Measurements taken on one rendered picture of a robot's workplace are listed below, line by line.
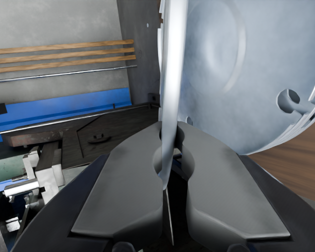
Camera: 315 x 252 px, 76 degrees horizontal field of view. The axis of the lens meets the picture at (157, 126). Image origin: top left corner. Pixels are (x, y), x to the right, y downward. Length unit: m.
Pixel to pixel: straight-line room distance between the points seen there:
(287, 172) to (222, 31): 0.18
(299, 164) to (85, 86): 1.84
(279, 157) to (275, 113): 0.08
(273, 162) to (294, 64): 0.13
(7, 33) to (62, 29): 0.39
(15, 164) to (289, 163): 0.99
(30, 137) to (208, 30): 0.94
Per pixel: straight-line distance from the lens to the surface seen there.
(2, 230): 0.92
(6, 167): 1.07
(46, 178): 0.72
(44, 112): 1.95
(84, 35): 2.01
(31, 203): 0.88
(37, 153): 0.83
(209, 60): 0.28
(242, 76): 0.25
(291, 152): 0.28
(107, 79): 2.00
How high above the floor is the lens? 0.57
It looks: 22 degrees down
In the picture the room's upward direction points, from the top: 103 degrees counter-clockwise
